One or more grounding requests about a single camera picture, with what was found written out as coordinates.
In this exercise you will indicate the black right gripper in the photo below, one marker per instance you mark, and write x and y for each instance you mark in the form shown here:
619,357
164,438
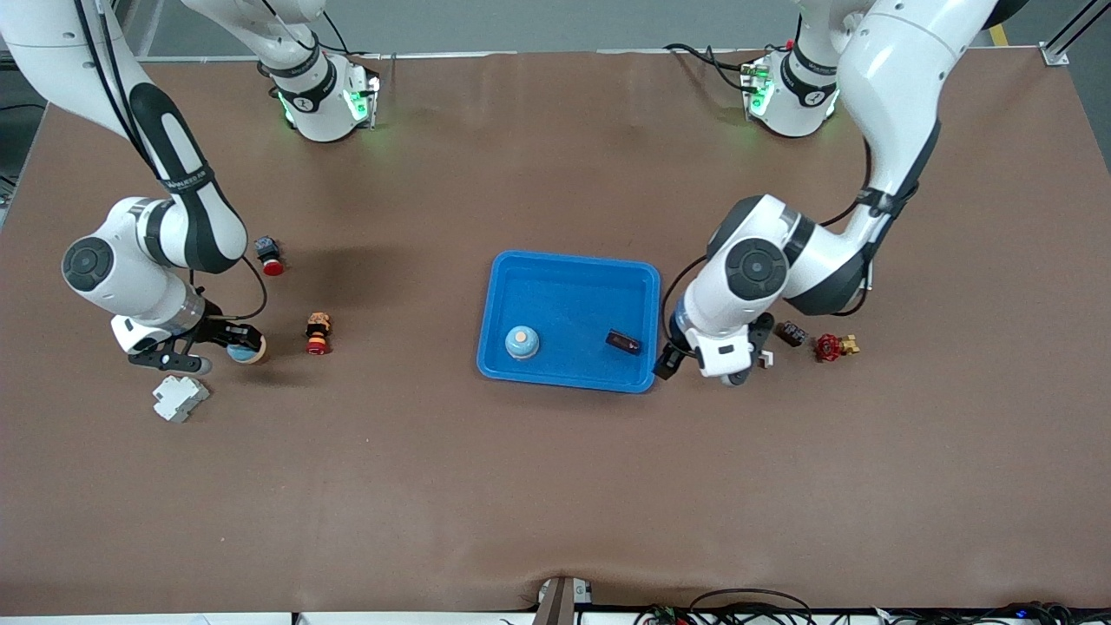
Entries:
218,329

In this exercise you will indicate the blue desk bell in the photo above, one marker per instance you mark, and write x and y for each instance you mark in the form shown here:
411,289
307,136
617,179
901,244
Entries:
522,342
247,354

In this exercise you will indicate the brown cylindrical capacitor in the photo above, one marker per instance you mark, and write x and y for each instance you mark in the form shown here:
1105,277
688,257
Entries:
622,342

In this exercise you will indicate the small black block capacitor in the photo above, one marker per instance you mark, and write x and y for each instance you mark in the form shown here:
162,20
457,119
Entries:
792,333

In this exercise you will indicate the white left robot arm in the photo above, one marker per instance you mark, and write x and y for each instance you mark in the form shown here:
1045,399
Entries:
903,69

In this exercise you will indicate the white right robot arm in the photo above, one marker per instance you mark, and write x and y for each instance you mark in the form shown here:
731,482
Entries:
130,286

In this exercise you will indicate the white circuit breaker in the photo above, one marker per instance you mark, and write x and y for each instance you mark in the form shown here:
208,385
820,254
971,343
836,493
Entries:
180,399

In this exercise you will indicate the white curved pipe clamp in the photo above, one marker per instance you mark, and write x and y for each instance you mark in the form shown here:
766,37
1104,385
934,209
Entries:
765,358

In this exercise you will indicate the blue plastic tray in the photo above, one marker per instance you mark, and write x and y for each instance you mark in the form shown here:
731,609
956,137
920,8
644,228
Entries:
573,295

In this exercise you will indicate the red handwheel brass valve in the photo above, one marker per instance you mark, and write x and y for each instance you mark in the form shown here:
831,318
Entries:
829,347

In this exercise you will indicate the brown table cover mat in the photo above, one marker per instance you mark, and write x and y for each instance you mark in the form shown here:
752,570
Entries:
555,486

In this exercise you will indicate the red button orange switch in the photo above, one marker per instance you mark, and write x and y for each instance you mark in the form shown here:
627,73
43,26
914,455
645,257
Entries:
318,337

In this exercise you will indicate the red button black switch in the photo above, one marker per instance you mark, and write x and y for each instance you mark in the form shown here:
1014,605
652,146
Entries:
271,260

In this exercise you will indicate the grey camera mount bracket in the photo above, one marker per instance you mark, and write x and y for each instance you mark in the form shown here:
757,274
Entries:
555,608

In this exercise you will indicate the aluminium frame profile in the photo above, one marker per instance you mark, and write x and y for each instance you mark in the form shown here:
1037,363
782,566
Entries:
1055,54

